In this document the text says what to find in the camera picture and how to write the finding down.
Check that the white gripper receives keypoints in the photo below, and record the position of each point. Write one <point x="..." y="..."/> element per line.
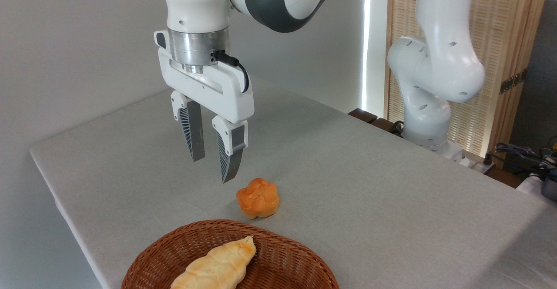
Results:
<point x="204" y="89"/>

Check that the long pale braided bread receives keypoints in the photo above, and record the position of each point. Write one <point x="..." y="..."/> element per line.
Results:
<point x="217" y="265"/>

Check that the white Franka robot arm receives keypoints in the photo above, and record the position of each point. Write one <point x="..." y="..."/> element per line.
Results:
<point x="444" y="62"/>

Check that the round orange bun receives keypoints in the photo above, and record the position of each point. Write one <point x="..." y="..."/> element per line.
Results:
<point x="257" y="198"/>

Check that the brown wicker basket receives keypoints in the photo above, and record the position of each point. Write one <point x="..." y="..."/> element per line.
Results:
<point x="278" y="258"/>

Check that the white vertical light strip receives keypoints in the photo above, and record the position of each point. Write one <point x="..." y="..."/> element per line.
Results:
<point x="366" y="41"/>

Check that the grey tablecloth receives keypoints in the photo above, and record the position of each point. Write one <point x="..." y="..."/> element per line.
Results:
<point x="391" y="215"/>

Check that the dark metal screen hinge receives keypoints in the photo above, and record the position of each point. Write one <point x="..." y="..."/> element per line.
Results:
<point x="513" y="81"/>

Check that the slatted wooden folding screen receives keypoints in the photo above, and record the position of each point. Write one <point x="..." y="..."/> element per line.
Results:
<point x="500" y="28"/>

